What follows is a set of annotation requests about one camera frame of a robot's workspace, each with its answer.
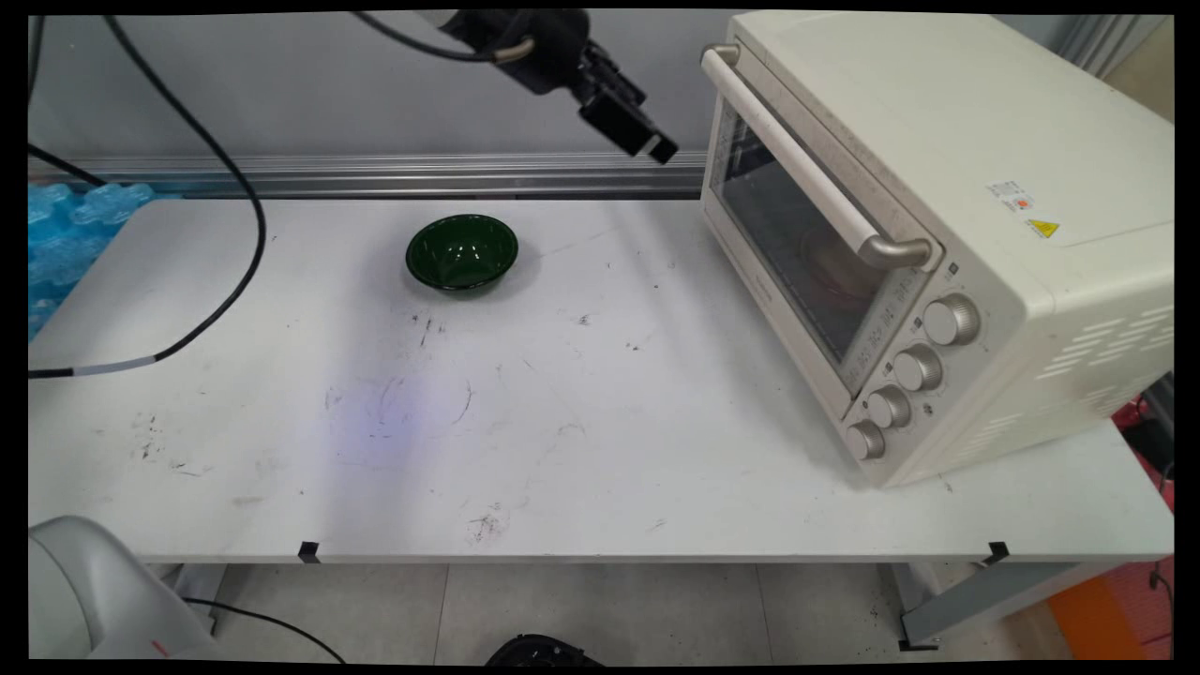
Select thin black cable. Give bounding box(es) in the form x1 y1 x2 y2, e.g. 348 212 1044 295
28 143 106 187

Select red bowl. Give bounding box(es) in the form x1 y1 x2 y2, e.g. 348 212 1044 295
797 223 884 303

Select black round floor object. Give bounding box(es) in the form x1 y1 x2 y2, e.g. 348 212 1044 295
483 634 607 668

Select cream toaster oven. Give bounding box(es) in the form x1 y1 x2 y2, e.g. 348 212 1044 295
698 9 1175 489

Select aluminium frame rail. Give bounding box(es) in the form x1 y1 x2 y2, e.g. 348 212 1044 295
28 152 710 201

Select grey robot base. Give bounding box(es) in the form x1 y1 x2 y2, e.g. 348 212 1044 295
28 515 222 661

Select glass oven door with handle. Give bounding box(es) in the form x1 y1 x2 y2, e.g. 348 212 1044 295
698 42 944 423

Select black floor cable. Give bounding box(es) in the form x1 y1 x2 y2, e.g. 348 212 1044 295
182 596 349 665

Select black cable with grey tape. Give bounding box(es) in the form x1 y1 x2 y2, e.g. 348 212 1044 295
28 13 268 380

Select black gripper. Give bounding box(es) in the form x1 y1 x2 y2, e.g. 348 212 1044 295
441 9 679 166

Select dark green bowl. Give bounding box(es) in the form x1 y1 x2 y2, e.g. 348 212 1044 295
405 214 519 293

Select orange box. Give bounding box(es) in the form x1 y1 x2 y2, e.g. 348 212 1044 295
1045 574 1174 661

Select white label sticker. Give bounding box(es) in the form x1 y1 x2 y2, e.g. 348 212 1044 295
985 179 1038 216

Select large silver oven knob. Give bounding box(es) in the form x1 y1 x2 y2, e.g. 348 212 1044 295
923 293 982 347

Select blue bubble foam sheet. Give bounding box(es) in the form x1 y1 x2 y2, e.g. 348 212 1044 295
28 182 157 340

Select grey metal table leg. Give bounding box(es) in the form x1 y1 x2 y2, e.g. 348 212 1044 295
889 561 1118 652

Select red objects beside table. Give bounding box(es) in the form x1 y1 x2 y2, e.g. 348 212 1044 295
1114 392 1175 513

